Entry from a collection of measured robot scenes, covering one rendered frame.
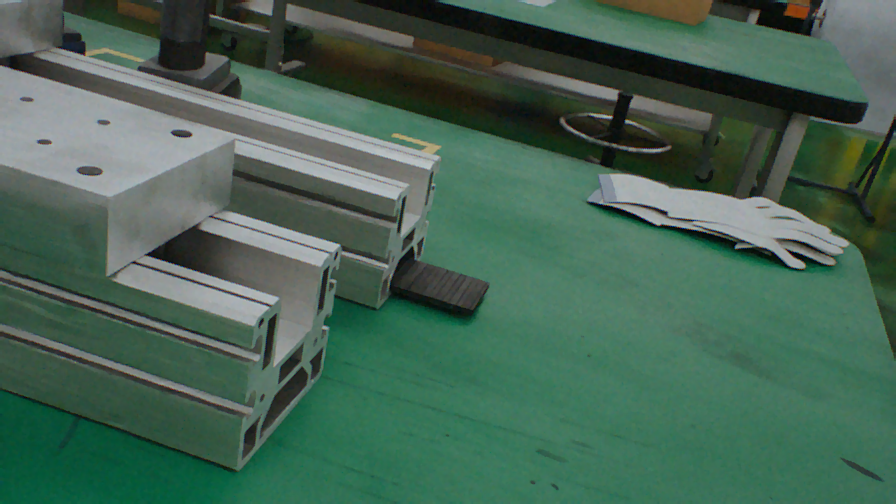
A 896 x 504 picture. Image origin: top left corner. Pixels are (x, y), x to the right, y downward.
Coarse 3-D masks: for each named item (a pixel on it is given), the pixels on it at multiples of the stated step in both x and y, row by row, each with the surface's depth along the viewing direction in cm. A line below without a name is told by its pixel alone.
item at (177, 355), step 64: (0, 256) 42; (192, 256) 48; (256, 256) 47; (320, 256) 46; (0, 320) 43; (64, 320) 42; (128, 320) 41; (192, 320) 40; (256, 320) 39; (320, 320) 48; (0, 384) 45; (64, 384) 43; (128, 384) 42; (192, 384) 41; (256, 384) 42; (192, 448) 43; (256, 448) 44
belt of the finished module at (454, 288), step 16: (400, 272) 63; (416, 272) 64; (432, 272) 64; (448, 272) 65; (400, 288) 61; (416, 288) 62; (432, 288) 62; (448, 288) 62; (464, 288) 63; (480, 288) 63; (448, 304) 61; (464, 304) 61
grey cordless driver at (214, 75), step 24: (168, 0) 76; (192, 0) 76; (168, 24) 76; (192, 24) 77; (168, 48) 77; (192, 48) 78; (144, 72) 77; (168, 72) 77; (192, 72) 78; (216, 72) 81; (240, 96) 88
